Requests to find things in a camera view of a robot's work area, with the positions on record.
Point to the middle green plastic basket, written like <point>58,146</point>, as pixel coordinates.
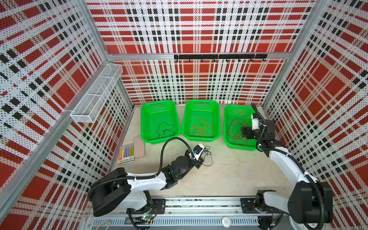
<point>201,121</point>

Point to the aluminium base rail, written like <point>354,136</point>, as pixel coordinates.
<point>195,211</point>

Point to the green plastic basket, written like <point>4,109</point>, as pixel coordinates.
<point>159,121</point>
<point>235,117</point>
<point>201,121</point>

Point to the white round knob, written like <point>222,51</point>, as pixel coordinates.
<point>226,222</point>

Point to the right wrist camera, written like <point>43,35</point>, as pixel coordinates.
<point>255,121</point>

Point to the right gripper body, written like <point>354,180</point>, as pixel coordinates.
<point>250,133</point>

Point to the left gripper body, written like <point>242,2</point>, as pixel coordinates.
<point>198,164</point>

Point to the right green plastic basket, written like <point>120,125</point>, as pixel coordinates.
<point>235,117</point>

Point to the left green plastic basket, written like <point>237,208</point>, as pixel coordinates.
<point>159,121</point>

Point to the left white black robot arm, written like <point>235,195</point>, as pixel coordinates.
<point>132,190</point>

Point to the white wire mesh shelf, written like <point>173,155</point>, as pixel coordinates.
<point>103,82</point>

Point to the black hook rail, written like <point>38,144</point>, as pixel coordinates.
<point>220,56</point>

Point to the colourful marker box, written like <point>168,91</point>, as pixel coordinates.
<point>128,153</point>

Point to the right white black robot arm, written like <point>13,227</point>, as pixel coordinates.
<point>311,201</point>

